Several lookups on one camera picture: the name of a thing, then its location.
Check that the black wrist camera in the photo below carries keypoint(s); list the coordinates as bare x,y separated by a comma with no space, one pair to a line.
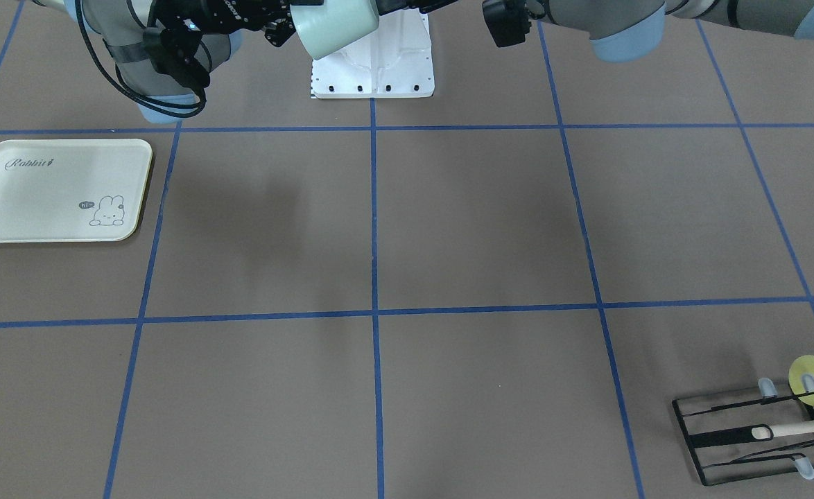
507,22
173,52

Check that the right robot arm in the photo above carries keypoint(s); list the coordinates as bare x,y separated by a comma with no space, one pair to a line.
112,32

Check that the white metal base plate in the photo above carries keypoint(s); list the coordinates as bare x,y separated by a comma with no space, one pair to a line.
395,61

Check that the green plastic cup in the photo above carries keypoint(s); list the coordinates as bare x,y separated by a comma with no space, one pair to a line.
325,27

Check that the black wire cup rack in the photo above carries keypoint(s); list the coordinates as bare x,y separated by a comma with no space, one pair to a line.
746,434

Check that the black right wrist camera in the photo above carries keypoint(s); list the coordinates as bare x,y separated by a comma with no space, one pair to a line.
173,52

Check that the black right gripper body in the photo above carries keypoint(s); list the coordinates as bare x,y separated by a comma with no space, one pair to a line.
221,15

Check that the cream rabbit print tray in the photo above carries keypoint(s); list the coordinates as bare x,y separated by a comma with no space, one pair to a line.
72,190

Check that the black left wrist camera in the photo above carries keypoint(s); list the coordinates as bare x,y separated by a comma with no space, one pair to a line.
507,22

